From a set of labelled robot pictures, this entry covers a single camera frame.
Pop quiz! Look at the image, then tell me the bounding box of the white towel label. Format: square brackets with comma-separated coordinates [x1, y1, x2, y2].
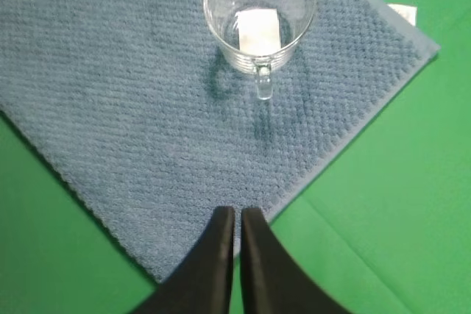
[388, 3, 417, 26]

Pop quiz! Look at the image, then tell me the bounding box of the blue folded towel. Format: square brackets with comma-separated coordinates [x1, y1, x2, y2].
[1, 0, 439, 280]

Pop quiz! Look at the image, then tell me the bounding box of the transparent glass cup with handle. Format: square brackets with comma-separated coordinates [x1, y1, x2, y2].
[203, 0, 316, 100]

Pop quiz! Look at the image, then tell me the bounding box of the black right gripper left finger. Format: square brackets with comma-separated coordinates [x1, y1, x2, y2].
[134, 206, 235, 313]

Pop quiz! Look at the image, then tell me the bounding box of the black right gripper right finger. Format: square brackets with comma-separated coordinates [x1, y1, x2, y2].
[240, 207, 348, 313]

